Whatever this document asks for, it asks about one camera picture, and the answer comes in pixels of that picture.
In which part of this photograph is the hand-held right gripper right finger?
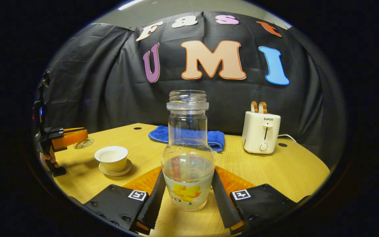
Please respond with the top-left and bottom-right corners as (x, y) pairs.
(211, 166), (312, 235)

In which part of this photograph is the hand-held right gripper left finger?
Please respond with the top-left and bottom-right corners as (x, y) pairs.
(84, 166), (167, 235)

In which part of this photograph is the cream teacup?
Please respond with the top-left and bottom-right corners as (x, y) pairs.
(94, 146), (129, 172)

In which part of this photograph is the clear plastic water bottle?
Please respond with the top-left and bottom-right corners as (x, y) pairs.
(161, 90), (216, 212)

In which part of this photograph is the cream saucer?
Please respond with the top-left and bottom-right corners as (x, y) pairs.
(98, 159), (133, 176)

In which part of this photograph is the black backdrop cloth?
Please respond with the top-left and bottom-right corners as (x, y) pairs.
(33, 11), (346, 168)

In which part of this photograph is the blue towel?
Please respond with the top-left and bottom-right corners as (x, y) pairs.
(148, 125), (225, 152)

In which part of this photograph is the cream toaster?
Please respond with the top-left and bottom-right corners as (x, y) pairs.
(241, 111), (281, 154)

